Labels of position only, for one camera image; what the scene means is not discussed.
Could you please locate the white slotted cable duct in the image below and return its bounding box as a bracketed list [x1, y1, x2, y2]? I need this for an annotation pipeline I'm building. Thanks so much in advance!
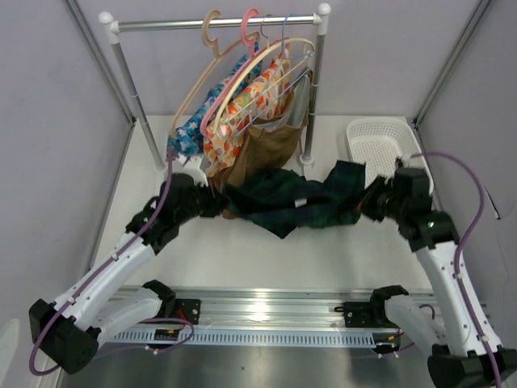
[109, 329, 376, 348]

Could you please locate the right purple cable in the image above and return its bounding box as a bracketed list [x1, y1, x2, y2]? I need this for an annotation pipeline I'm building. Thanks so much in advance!
[410, 151, 504, 388]

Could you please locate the beige plastic hanger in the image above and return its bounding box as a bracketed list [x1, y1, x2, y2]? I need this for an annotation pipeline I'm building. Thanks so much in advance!
[169, 10, 240, 140]

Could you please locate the blue wire hanger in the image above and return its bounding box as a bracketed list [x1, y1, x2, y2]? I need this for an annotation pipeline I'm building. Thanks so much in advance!
[214, 33, 315, 134]

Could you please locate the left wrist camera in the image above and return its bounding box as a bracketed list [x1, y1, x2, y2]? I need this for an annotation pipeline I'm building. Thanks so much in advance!
[173, 154, 208, 187]

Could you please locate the blue floral garment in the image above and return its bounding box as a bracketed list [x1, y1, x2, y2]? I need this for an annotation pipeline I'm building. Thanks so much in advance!
[167, 54, 249, 157]

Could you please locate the white clothes rack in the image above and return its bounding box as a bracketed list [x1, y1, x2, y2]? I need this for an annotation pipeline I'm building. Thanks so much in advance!
[99, 2, 331, 172]

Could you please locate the cream hanger with metal hook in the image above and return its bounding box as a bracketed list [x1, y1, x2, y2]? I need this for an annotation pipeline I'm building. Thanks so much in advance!
[201, 9, 315, 140]

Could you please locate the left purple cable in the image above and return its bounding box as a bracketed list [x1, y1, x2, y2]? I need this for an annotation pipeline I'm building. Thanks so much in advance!
[27, 147, 195, 377]

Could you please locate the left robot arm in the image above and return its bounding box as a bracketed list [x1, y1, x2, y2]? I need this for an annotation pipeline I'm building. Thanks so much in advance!
[28, 170, 223, 376]

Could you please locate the brown skirt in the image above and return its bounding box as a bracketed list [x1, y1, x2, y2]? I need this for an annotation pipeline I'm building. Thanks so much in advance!
[209, 68, 314, 221]

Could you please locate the orange floral garment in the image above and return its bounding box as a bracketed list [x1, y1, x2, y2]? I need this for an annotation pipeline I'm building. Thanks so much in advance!
[204, 48, 292, 178]

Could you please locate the pink plastic hanger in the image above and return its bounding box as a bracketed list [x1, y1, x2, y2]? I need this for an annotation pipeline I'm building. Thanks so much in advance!
[200, 7, 280, 138]

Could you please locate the purple cable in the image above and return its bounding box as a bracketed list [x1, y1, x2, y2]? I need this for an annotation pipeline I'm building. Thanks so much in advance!
[410, 151, 504, 388]
[27, 147, 195, 377]

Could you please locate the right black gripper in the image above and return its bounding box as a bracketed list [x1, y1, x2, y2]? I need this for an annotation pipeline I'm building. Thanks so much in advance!
[345, 174, 406, 222]

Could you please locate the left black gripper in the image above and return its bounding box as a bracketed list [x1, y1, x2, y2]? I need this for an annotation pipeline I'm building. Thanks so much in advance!
[176, 177, 229, 225]

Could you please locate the white plastic basket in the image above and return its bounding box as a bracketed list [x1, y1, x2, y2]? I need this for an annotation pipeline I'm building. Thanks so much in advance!
[346, 116, 430, 186]

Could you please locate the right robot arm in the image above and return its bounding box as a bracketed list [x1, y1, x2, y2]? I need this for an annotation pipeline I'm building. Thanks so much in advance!
[358, 167, 516, 387]

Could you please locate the dark green plaid skirt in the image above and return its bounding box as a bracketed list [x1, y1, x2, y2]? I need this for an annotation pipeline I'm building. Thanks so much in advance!
[224, 160, 365, 238]

